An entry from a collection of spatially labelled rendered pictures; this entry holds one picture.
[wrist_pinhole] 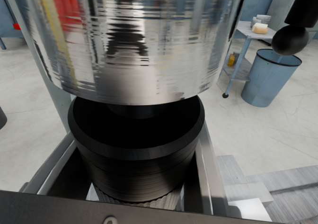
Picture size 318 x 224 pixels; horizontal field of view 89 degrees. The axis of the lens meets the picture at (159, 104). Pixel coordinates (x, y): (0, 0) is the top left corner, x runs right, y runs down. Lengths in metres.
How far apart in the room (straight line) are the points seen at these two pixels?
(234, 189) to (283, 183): 0.23
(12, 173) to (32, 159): 0.15
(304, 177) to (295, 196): 0.08
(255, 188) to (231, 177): 0.06
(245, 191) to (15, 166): 1.71
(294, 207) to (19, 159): 1.81
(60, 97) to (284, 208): 0.63
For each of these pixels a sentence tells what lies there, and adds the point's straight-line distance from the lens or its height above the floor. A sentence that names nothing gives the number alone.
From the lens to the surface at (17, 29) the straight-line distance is 4.55.
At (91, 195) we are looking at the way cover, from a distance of 0.52.
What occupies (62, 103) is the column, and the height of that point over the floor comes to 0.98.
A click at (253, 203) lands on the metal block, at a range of 0.32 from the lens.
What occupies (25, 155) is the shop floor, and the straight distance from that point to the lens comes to 1.88.
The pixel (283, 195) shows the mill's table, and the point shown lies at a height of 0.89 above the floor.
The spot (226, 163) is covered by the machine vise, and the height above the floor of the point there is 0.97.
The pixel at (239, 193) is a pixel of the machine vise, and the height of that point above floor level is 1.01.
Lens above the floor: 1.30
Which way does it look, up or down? 39 degrees down
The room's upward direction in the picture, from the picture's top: 5 degrees clockwise
